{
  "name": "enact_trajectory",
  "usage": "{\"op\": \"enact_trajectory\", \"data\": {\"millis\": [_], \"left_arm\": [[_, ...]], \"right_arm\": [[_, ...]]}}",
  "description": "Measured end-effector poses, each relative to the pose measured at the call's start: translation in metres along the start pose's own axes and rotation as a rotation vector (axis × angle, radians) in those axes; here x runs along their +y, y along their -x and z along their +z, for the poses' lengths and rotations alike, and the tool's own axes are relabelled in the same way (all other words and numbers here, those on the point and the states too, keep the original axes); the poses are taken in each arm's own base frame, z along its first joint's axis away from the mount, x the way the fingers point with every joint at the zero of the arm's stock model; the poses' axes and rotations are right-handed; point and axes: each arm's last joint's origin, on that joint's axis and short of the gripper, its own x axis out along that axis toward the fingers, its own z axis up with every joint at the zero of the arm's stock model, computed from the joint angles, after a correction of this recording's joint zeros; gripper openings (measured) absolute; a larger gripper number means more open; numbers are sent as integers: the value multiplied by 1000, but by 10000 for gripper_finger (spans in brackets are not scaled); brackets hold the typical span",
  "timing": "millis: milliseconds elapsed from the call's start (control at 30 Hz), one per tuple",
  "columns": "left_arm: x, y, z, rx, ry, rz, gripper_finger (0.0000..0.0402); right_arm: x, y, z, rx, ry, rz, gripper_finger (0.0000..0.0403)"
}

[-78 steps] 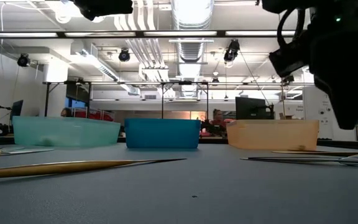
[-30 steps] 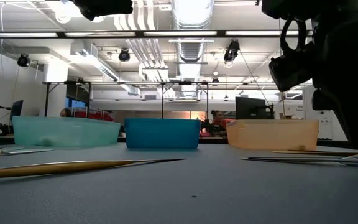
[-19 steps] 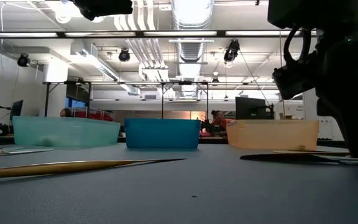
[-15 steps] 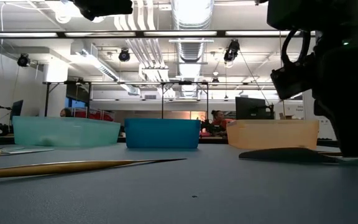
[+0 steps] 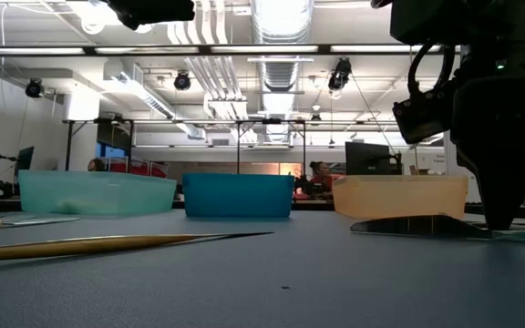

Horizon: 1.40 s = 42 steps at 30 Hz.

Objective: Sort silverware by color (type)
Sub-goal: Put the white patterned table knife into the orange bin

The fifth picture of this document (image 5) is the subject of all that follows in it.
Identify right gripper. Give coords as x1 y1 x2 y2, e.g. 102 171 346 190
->
451 70 525 231

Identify teal patterned handle knife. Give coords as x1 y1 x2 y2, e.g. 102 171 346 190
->
349 214 525 244

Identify black ceiling spotlight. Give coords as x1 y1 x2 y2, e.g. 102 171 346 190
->
327 57 353 92
173 70 192 91
24 77 45 99

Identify orange plastic bin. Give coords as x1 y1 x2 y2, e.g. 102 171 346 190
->
332 174 469 220

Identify black bar with light strips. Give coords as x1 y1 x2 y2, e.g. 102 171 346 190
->
0 43 525 57

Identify light green plastic bin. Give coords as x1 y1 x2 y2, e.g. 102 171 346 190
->
17 169 178 216

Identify small dark monitor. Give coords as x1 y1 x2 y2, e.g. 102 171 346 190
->
15 145 36 172

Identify blue plastic bin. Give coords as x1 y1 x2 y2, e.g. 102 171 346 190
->
182 172 295 219

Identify white rectangular air duct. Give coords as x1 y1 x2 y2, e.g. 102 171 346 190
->
102 61 207 140

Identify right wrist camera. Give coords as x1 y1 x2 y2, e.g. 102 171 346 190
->
392 84 458 146

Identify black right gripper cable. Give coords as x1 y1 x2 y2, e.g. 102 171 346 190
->
407 41 456 97

